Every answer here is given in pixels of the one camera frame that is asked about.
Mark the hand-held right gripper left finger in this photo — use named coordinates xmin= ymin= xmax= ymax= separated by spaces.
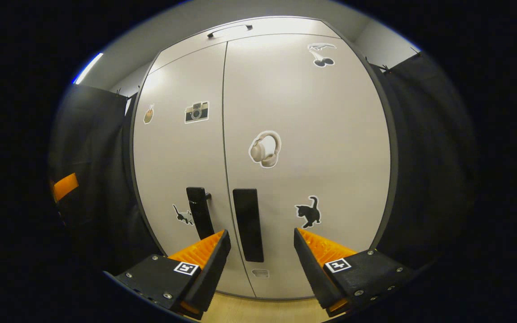
xmin=114 ymin=230 xmax=231 ymax=320

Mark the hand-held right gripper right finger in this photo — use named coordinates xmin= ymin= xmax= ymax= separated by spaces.
xmin=293 ymin=227 xmax=416 ymax=317

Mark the black handle of headphone-sticker door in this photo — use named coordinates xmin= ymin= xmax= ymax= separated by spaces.
xmin=233 ymin=188 xmax=264 ymax=262

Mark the black handle of camera-sticker door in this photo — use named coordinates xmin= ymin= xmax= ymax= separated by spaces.
xmin=186 ymin=187 xmax=215 ymax=240

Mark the cabinet door with camera sticker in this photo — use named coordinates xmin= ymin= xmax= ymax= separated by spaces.
xmin=133 ymin=42 xmax=257 ymax=297

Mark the cabinet door with headphone sticker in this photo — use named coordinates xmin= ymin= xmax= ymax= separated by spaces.
xmin=223 ymin=34 xmax=391 ymax=300

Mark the beige double-door shoe cabinet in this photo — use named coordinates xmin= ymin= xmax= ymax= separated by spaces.
xmin=126 ymin=16 xmax=398 ymax=300

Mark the beige cabinet drawer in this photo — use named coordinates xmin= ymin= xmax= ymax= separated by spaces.
xmin=151 ymin=17 xmax=353 ymax=74

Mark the narrow ceiling light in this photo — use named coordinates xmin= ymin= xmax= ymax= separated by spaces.
xmin=72 ymin=52 xmax=104 ymax=85

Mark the black curved drawer handle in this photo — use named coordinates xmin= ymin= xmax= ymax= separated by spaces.
xmin=207 ymin=24 xmax=254 ymax=38

